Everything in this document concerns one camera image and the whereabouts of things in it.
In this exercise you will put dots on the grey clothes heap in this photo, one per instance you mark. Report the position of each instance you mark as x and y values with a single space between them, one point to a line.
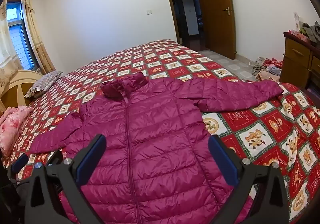
311 31

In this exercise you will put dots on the pink patterned box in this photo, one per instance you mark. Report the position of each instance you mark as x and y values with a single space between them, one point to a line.
298 35

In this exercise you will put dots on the beige patterned curtain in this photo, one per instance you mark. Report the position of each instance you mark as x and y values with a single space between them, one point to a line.
35 33

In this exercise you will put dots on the pink folded blanket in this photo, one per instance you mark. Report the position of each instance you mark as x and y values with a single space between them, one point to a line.
12 126

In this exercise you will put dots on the window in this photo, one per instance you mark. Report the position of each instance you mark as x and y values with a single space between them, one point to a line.
18 36

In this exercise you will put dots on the white card box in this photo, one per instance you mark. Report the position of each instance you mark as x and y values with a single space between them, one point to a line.
296 21

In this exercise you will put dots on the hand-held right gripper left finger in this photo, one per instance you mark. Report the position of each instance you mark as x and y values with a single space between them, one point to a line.
90 161

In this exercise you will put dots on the red teddy bear bedspread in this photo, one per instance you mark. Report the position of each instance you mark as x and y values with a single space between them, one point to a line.
175 63

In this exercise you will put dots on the sheer patterned curtain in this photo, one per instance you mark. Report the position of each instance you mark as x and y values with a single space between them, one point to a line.
6 46

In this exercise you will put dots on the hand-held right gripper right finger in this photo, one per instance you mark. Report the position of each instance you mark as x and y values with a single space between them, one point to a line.
223 161

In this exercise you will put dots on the wooden headboard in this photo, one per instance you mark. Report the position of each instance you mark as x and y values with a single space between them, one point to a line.
15 88

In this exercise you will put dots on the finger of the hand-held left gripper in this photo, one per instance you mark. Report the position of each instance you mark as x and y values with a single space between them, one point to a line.
55 160
19 164

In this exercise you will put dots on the wooden dresser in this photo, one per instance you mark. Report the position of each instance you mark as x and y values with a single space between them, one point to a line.
297 61

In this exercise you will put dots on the magenta puffer jacket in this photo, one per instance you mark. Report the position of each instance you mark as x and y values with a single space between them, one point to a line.
150 138

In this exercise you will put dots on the dark wooden door frame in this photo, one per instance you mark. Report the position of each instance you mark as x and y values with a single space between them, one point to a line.
168 1

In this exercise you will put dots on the striped pillow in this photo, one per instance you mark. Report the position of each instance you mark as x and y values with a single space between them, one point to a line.
42 85

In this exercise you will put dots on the brown wooden door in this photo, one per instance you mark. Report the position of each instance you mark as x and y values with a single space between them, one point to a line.
215 28

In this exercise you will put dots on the pile of clothes on floor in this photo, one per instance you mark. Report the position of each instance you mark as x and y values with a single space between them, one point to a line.
267 68

